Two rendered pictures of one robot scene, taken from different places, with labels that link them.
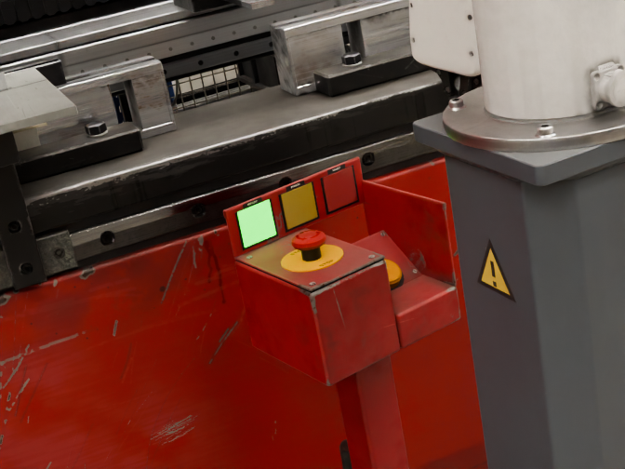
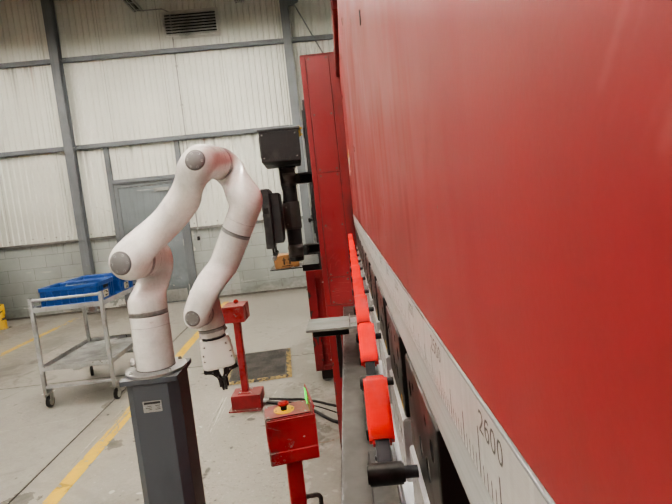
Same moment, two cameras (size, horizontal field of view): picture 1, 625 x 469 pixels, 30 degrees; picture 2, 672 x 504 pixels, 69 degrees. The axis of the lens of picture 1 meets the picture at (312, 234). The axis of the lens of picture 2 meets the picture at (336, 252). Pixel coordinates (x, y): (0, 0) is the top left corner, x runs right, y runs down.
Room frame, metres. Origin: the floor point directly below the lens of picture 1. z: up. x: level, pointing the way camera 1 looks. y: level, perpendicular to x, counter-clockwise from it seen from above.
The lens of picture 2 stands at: (2.01, -1.45, 1.48)
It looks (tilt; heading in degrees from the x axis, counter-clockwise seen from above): 6 degrees down; 110
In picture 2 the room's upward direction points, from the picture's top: 6 degrees counter-clockwise
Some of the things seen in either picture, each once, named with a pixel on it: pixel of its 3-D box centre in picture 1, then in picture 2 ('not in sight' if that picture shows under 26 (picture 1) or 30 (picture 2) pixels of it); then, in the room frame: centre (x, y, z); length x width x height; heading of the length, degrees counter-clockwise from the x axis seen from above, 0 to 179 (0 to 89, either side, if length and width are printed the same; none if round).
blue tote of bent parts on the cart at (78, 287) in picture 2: not in sight; (78, 292); (-1.62, 1.75, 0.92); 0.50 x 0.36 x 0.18; 23
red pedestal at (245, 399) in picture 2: not in sight; (241, 353); (0.02, 1.65, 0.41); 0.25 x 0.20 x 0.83; 19
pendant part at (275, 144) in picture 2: not in sight; (286, 200); (0.64, 1.44, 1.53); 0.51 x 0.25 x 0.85; 114
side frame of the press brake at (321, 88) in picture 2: not in sight; (392, 251); (1.33, 1.38, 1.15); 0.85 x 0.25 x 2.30; 19
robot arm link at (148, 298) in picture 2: not in sight; (149, 275); (0.89, -0.18, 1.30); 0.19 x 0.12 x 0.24; 98
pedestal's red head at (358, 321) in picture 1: (343, 265); (289, 423); (1.26, -0.03, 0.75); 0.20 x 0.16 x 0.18; 122
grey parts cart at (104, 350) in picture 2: not in sight; (95, 336); (-1.67, 1.91, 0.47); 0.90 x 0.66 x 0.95; 113
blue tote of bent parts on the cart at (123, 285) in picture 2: not in sight; (101, 284); (-1.76, 2.15, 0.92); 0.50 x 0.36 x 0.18; 23
